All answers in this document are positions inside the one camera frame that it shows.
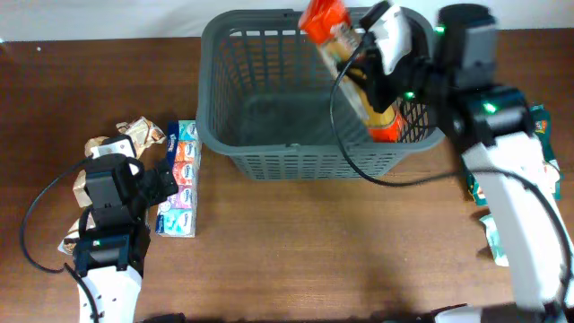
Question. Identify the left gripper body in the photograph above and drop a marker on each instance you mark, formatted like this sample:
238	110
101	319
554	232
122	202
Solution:
138	202

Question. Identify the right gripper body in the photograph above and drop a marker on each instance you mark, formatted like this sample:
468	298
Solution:
411	77

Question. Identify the brown bread bag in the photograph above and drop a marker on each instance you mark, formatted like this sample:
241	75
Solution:
67	244
143	133

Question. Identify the orange spaghetti packet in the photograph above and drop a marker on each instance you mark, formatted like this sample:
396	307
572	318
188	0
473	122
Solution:
329	26

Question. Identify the green snack bag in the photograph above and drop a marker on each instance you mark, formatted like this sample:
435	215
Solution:
543	130

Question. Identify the pale green wipes packet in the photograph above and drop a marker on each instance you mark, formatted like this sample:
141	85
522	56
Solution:
493	239

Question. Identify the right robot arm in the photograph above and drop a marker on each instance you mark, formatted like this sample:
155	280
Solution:
492	129

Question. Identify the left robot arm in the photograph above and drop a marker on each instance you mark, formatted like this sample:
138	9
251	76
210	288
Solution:
114	234

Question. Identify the Kleenex tissue multipack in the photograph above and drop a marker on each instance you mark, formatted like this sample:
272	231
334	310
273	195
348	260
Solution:
177	215

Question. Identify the grey plastic basket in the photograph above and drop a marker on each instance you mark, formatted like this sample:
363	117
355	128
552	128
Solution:
265	101

